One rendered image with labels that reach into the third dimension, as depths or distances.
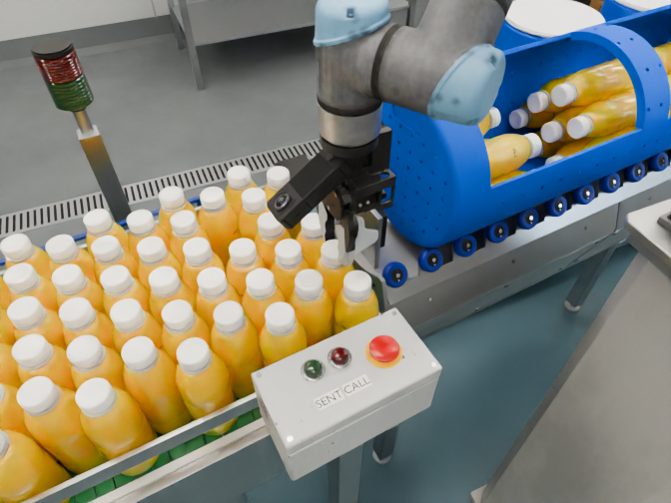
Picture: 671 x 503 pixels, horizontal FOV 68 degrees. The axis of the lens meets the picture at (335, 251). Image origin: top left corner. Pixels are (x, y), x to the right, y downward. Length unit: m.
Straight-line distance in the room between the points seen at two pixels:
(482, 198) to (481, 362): 1.22
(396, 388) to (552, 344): 1.53
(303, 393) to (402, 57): 0.37
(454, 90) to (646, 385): 0.59
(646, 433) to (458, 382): 1.01
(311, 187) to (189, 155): 2.27
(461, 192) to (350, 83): 0.29
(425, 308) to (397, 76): 0.54
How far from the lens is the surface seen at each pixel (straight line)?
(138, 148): 3.00
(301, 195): 0.61
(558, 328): 2.14
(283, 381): 0.59
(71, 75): 0.96
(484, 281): 1.02
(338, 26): 0.52
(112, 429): 0.68
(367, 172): 0.65
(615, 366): 0.94
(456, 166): 0.75
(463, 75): 0.49
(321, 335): 0.76
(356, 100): 0.55
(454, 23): 0.51
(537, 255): 1.10
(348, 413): 0.57
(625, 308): 0.87
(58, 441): 0.73
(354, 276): 0.70
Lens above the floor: 1.61
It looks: 47 degrees down
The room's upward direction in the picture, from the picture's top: straight up
